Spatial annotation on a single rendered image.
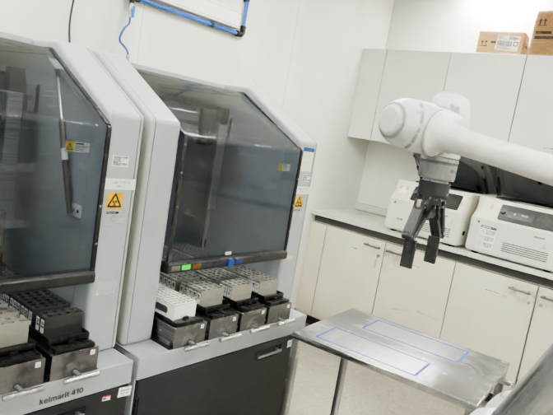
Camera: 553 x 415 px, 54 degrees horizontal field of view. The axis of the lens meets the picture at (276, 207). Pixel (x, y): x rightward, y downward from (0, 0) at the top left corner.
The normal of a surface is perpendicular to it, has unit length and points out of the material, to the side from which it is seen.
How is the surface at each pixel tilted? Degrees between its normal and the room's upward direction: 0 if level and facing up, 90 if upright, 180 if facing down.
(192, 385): 90
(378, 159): 90
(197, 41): 90
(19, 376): 90
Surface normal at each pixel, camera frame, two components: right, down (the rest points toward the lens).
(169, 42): 0.76, 0.22
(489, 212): -0.45, -0.50
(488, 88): -0.63, 0.00
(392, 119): -0.81, -0.07
